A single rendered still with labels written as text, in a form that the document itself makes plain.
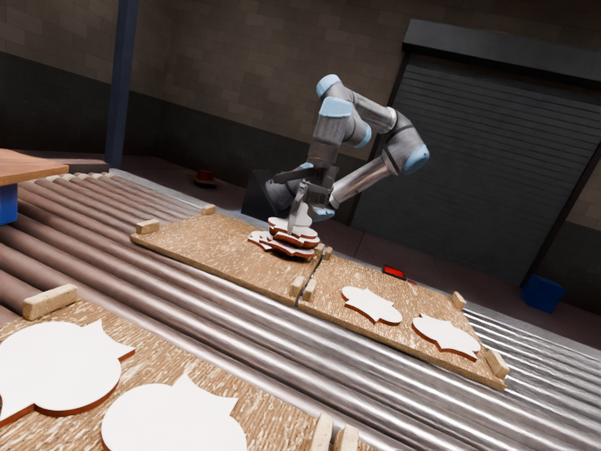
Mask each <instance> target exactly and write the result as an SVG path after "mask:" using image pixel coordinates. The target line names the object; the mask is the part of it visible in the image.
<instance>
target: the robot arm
mask: <svg viewBox="0 0 601 451"><path fill-rule="evenodd" d="M317 94H318V96H319V100H320V101H321V102H322V104H323V105H322V107H321V110H320V111H319V116H318V119H317V125H316V128H315V131H314V134H313V138H312V141H311V144H310V147H309V153H308V156H309V157H308V159H307V163H305V164H303V165H300V166H299V167H297V168H296V169H294V170H292V171H290V172H285V171H279V172H278V173H277V174H273V176H272V177H273V179H271V180H269V181H267V182H266V189H267V194H268V196H269V198H270V199H271V201H272V202H273V203H274V204H275V205H276V206H277V207H278V208H279V209H281V210H284V209H286V208H288V206H289V205H290V204H291V203H292V202H293V201H294V202H293V205H292V211H291V215H290V217H289V221H288V226H287V233H288V235H289V236H291V233H292V229H293V227H294V226H310V225H311V224H312V222H319V221H323V220H326V219H328V218H330V217H332V216H334V210H336V209H338V207H339V204H340V203H341V202H343V201H345V200H347V199H349V198H350V197H352V196H354V195H355V194H357V193H359V192H361V191H363V190H365V189H367V188H368V187H369V186H371V185H373V184H375V183H377V182H379V181H381V180H383V179H385V178H386V177H387V176H389V175H391V174H395V175H399V174H403V175H409V174H412V173H414V172H415V171H417V170H418V169H420V168H421V167H422V166H423V165H424V164H425V163H426V162H427V161H428V159H429V152H428V150H427V146H426V144H424V142H423V140H422V139H421V138H420V137H419V134H418V133H417V131H416V129H415V128H414V126H413V124H412V123H411V121H410V120H409V119H408V118H407V117H405V116H404V115H402V114H401V113H399V112H398V111H396V110H394V109H393V108H391V107H389V106H385V107H382V106H380V105H378V104H377V103H375V102H373V101H371V100H369V99H367V98H364V97H362V96H361V95H359V94H357V93H356V92H354V91H352V90H350V89H347V88H345V87H344V86H343V85H342V82H341V81H340V80H339V78H338V77H337V76H336V75H333V74H331V75H327V76H326V77H324V78H323V79H322V80H321V81H320V82H319V83H318V85H317ZM369 126H370V127H373V128H374V130H375V131H376V132H378V133H380V134H381V136H382V137H383V139H384V141H385V144H386V145H387V148H385V149H383V152H382V155H381V156H380V157H377V158H376V159H374V160H372V161H370V162H369V163H367V164H366V165H364V166H362V167H361V168H359V169H357V170H356V171H354V172H352V173H351V174H348V175H347V176H345V177H344V178H342V179H341V180H339V181H337V182H336V183H334V179H335V177H336V174H337V173H338V170H339V167H337V166H334V165H333V163H335V160H336V158H337V155H338V151H339V148H340V146H341V143H343V144H346V145H347V146H349V147H354V148H361V147H363V146H365V145H366V144H367V143H368V141H369V140H370V137H371V129H370V127H369ZM319 168H320V169H321V173H319V171H318V169H319Z"/></svg>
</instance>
